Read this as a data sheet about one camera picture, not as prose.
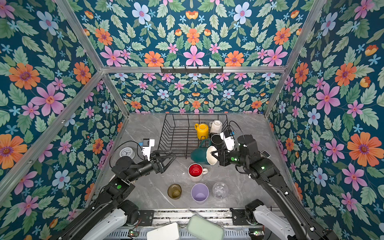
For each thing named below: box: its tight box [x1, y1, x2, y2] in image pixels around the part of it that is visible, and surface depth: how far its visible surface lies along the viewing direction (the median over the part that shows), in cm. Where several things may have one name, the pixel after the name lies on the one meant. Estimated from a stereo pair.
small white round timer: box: [119, 147, 136, 160], surface depth 96 cm
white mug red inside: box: [187, 163, 209, 182], surface depth 86 cm
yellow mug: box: [194, 123, 209, 140], surface depth 98 cm
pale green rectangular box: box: [186, 214, 225, 240], surface depth 70 cm
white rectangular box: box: [146, 222, 180, 240], surface depth 67 cm
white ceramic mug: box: [209, 120, 223, 134], surface depth 99 cm
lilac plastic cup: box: [191, 183, 210, 205], surface depth 82 cm
